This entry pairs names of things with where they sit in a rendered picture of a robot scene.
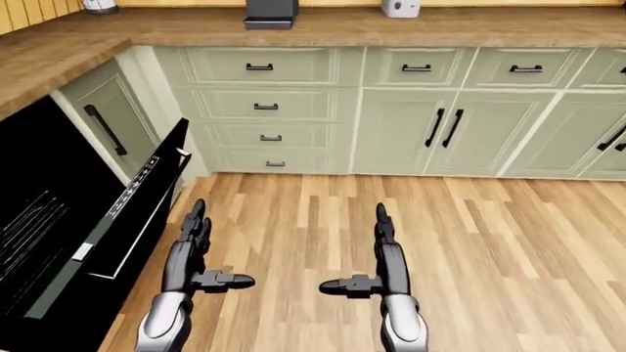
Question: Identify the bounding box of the wide green drawer front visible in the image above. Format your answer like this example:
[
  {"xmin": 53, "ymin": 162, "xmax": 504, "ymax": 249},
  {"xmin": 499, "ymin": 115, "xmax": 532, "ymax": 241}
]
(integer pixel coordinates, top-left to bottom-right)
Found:
[
  {"xmin": 176, "ymin": 47, "xmax": 366, "ymax": 88},
  {"xmin": 194, "ymin": 121, "xmax": 357, "ymax": 151},
  {"xmin": 185, "ymin": 86, "xmax": 362, "ymax": 123}
]

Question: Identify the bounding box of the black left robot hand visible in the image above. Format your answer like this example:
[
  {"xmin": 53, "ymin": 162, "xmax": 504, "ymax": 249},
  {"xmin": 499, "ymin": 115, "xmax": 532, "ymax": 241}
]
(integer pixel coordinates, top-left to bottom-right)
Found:
[{"xmin": 163, "ymin": 198, "xmax": 256, "ymax": 295}]

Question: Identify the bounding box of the black coffee machine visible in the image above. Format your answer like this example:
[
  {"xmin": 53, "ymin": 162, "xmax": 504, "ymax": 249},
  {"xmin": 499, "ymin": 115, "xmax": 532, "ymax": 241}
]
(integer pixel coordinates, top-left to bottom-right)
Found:
[{"xmin": 243, "ymin": 0, "xmax": 300, "ymax": 31}]

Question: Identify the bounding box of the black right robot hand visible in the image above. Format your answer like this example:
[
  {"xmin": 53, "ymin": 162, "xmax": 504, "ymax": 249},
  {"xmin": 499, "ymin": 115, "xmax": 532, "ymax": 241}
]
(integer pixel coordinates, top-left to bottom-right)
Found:
[{"xmin": 318, "ymin": 202, "xmax": 412, "ymax": 300}]

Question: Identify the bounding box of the small green drawer front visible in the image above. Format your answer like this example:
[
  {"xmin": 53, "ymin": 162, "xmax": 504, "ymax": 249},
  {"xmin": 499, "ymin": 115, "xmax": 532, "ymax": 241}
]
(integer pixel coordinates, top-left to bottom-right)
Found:
[
  {"xmin": 363, "ymin": 47, "xmax": 478, "ymax": 90},
  {"xmin": 568, "ymin": 47, "xmax": 626, "ymax": 91},
  {"xmin": 463, "ymin": 47, "xmax": 597, "ymax": 90}
]

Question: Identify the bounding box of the narrow green cabinet door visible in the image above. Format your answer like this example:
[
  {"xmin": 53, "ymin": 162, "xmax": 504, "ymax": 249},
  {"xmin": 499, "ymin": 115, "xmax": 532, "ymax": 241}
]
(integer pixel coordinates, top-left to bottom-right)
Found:
[{"xmin": 57, "ymin": 58, "xmax": 163, "ymax": 178}]

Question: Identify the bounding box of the long black cabinet handle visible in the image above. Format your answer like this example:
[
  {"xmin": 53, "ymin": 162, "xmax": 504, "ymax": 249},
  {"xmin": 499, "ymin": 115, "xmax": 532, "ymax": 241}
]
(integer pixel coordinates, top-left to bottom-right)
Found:
[
  {"xmin": 82, "ymin": 104, "xmax": 129, "ymax": 157},
  {"xmin": 424, "ymin": 108, "xmax": 446, "ymax": 149},
  {"xmin": 596, "ymin": 123, "xmax": 626, "ymax": 153},
  {"xmin": 441, "ymin": 109, "xmax": 465, "ymax": 150}
]

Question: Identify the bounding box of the low green drawer front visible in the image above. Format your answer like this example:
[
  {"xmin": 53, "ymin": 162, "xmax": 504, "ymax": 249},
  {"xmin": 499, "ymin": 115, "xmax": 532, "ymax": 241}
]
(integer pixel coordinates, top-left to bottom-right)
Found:
[{"xmin": 201, "ymin": 148, "xmax": 354, "ymax": 174}]

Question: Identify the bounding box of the black dishwasher door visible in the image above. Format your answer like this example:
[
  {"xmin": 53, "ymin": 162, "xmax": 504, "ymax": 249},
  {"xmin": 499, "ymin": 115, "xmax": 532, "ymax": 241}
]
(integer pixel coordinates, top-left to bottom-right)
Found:
[{"xmin": 22, "ymin": 117, "xmax": 193, "ymax": 352}]

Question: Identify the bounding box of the wire dishwasher rack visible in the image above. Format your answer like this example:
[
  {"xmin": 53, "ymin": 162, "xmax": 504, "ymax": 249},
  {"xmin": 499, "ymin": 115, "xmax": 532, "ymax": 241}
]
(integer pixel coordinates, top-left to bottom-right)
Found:
[{"xmin": 0, "ymin": 188, "xmax": 70, "ymax": 317}]

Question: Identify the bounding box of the black dishwasher body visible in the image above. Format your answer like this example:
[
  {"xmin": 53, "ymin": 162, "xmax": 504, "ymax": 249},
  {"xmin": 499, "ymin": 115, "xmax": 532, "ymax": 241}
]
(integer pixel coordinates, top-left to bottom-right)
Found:
[{"xmin": 0, "ymin": 94, "xmax": 162, "ymax": 331}]

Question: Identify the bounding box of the white jar with dark base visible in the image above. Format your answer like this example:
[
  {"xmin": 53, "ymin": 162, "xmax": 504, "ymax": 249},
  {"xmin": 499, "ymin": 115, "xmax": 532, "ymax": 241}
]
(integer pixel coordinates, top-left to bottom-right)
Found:
[{"xmin": 79, "ymin": 0, "xmax": 120, "ymax": 17}]

